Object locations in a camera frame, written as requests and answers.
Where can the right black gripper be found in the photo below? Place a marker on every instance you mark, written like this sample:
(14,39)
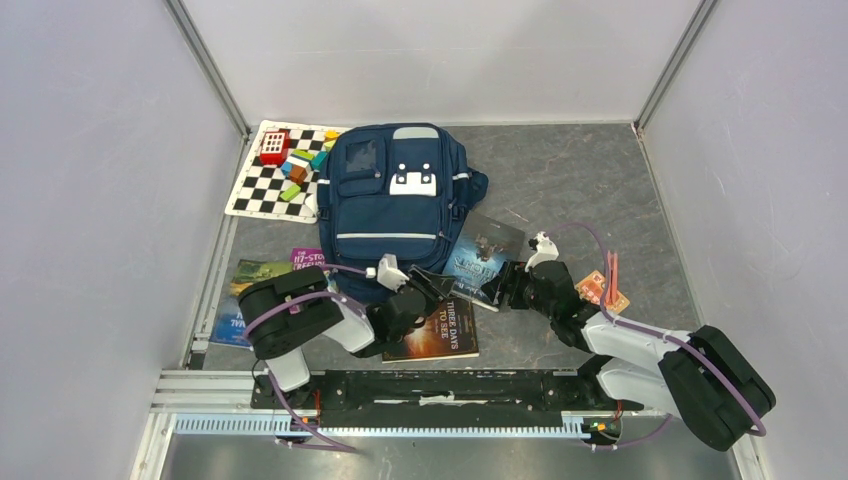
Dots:
(513,274)

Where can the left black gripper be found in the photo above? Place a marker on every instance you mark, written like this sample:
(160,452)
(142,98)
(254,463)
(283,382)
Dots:
(438,285)

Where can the blue dark fantasy book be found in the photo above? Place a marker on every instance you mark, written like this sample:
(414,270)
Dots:
(478,254)

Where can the navy blue student backpack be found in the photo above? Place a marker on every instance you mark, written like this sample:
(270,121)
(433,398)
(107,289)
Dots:
(403,189)

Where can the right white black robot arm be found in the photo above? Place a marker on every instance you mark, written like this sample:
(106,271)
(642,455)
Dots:
(699,377)

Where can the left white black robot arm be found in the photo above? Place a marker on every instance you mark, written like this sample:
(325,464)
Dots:
(285,312)

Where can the Three Days To See book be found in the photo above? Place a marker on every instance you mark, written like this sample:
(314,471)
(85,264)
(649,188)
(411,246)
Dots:
(448,333)

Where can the red pencil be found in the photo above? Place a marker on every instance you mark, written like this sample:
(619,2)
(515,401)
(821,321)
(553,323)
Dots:
(612,295)

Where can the purple Treehouse book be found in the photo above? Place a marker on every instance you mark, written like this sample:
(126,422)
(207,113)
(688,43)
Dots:
(302,257)

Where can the green toy block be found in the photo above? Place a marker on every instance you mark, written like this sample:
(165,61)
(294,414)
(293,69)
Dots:
(290,193)

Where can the yellow orange toy blocks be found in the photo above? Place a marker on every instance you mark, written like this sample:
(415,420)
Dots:
(330,139)

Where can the blue brown toy blocks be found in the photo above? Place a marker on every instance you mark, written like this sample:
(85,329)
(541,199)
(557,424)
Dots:
(300,165)

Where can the black white checkered mat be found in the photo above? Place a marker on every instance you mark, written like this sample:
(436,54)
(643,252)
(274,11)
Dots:
(258,189)

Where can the red grid toy block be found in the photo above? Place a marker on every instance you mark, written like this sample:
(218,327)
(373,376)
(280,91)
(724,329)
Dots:
(273,147)

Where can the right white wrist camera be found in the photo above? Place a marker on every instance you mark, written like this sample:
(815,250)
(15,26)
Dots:
(544,249)

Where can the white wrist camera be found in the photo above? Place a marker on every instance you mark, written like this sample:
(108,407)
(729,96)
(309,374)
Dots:
(387,273)
(544,249)

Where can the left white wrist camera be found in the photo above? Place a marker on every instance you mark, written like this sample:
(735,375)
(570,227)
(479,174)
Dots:
(387,273)

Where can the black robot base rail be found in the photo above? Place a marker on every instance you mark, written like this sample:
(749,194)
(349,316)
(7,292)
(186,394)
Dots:
(450,398)

